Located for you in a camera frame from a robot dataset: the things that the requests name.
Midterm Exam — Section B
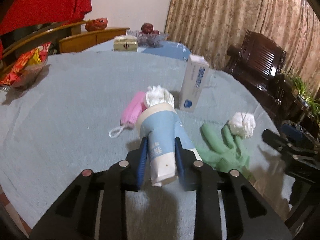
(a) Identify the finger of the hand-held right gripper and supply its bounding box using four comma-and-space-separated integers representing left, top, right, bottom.
280, 124, 314, 147
262, 129, 297, 157

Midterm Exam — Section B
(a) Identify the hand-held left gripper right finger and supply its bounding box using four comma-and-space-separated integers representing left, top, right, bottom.
174, 137, 292, 240

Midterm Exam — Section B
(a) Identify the wooden cabinet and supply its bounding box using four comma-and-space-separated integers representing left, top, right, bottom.
0, 21, 130, 68

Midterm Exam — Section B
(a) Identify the dark wooden armchair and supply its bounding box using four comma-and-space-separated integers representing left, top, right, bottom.
222, 29, 287, 110

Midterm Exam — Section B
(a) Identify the green potted plant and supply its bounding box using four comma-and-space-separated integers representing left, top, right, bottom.
282, 70, 320, 125

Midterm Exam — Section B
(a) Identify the glass fruit bowl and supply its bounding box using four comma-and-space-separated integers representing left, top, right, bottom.
126, 29, 169, 47

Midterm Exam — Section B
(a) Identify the black television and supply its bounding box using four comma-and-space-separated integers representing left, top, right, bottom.
0, 24, 73, 53

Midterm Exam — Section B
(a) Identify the grey-blue table cloth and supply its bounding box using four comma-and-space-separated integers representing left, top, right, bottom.
0, 51, 295, 230

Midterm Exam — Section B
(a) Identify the glass snack bowl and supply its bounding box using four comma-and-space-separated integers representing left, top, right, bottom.
0, 55, 49, 92

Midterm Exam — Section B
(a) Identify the red cloth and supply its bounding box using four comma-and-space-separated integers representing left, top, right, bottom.
0, 0, 92, 36

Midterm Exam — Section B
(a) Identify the yellow tissue box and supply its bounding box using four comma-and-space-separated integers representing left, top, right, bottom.
113, 35, 138, 52

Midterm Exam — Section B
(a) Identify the green rubber glove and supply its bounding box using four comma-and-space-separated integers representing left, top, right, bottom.
195, 124, 250, 175

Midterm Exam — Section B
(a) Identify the patterned beige curtain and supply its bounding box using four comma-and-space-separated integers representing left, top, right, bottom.
164, 0, 320, 93

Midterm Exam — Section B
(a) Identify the large red apple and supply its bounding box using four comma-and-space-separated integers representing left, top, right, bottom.
141, 22, 154, 34

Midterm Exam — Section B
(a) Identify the small red snack packet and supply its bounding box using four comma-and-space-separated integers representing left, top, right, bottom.
0, 71, 17, 86

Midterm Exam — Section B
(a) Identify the large red snack packet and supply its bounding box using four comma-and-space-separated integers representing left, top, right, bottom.
9, 43, 51, 77

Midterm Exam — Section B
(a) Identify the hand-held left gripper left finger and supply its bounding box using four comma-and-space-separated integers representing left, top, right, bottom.
29, 137, 148, 240

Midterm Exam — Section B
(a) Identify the dark wooden side table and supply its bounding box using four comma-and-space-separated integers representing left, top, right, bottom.
275, 90, 320, 143

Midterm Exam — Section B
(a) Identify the white tissue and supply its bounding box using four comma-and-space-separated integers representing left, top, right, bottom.
145, 85, 175, 109
229, 112, 257, 139

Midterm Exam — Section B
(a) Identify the blue and white paper cup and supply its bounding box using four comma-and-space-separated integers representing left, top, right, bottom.
135, 104, 180, 187

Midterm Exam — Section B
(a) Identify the pink face mask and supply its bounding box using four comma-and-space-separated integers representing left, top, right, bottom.
109, 91, 148, 138

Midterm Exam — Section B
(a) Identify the yellow snack packet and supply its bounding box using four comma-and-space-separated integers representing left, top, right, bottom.
29, 49, 42, 66

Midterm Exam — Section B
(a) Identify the blue tablecloth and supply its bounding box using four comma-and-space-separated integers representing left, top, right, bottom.
97, 40, 192, 62

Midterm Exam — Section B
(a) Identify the white medicine box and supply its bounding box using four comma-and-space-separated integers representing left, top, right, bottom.
179, 54, 210, 113

